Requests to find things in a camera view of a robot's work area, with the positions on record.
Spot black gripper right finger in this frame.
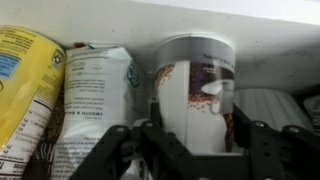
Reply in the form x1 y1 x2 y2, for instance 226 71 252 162
233 103 320 180

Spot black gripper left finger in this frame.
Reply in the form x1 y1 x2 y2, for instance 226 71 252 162
68 101 208 180

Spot yellow container orange lid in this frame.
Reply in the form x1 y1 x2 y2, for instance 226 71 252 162
0 25 67 178

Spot white cabinet carcass with shelves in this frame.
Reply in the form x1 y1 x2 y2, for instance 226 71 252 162
0 0 320 98

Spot white paper coffee filters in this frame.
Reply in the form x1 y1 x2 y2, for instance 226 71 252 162
232 88 314 132

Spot white printed packet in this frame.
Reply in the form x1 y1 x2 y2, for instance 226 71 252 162
302 94 320 128

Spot white coffee bag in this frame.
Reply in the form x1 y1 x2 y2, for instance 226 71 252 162
49 42 142 180

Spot dark brown bag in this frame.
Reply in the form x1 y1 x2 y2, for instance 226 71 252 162
22 89 68 180

